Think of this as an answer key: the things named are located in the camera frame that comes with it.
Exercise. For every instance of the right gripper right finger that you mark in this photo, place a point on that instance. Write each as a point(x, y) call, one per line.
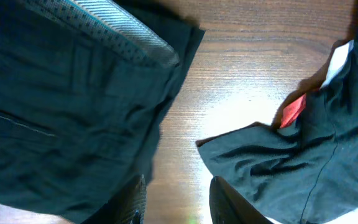
point(228, 206)

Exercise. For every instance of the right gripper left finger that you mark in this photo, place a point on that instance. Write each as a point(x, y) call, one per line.
point(126, 207)

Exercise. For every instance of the black shorts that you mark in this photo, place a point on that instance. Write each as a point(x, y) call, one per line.
point(84, 87)

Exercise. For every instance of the black t-shirt white lettering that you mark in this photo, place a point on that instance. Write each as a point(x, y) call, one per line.
point(306, 172)

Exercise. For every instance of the red garment tag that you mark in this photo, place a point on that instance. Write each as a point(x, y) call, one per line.
point(292, 111)

